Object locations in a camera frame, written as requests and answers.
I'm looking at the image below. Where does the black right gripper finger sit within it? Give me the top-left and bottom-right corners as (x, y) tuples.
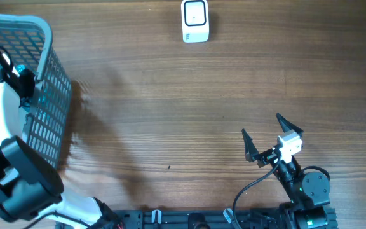
(241, 128), (259, 162)
(276, 113), (304, 134)

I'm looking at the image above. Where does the teal mouthwash bottle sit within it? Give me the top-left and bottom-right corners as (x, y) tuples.
(14, 65), (43, 113)

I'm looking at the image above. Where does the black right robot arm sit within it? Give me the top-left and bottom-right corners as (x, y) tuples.
(232, 113), (330, 228)

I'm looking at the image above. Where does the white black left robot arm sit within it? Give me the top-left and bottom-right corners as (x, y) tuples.
(0, 46), (125, 228)

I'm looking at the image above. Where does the white barcode scanner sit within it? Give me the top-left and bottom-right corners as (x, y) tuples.
(180, 0), (210, 43)

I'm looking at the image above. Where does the grey plastic mesh basket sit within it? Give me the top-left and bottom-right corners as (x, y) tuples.
(0, 14), (72, 167)

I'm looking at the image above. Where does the black right camera cable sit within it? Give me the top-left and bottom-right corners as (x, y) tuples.
(232, 151), (282, 229)

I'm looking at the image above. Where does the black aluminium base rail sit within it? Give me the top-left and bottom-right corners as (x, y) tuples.
(55, 208), (339, 229)

